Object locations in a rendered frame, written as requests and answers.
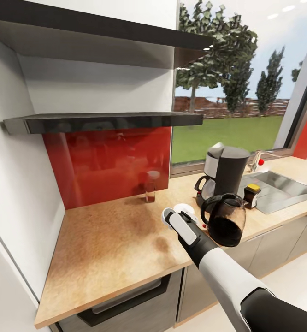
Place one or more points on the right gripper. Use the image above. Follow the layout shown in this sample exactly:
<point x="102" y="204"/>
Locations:
<point x="167" y="218"/>

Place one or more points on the bottle of coffee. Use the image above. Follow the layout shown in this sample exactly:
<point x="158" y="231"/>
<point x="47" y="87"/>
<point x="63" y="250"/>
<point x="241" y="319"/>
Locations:
<point x="251" y="193"/>

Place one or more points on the saucer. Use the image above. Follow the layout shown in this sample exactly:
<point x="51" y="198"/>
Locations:
<point x="179" y="208"/>

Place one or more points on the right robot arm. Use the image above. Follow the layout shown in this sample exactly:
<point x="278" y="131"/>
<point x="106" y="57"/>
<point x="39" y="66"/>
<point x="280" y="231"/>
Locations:
<point x="250" y="305"/>

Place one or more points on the coffee cup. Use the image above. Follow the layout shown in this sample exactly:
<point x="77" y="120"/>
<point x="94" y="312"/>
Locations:
<point x="165" y="213"/>

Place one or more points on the coffee maker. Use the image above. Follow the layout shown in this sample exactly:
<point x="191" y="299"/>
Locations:
<point x="223" y="175"/>

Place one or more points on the paper coffee filter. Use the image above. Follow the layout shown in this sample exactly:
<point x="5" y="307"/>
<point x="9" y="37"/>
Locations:
<point x="216" y="150"/>

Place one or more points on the fixed window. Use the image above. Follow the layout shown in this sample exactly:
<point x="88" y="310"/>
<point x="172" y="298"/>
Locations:
<point x="252" y="88"/>

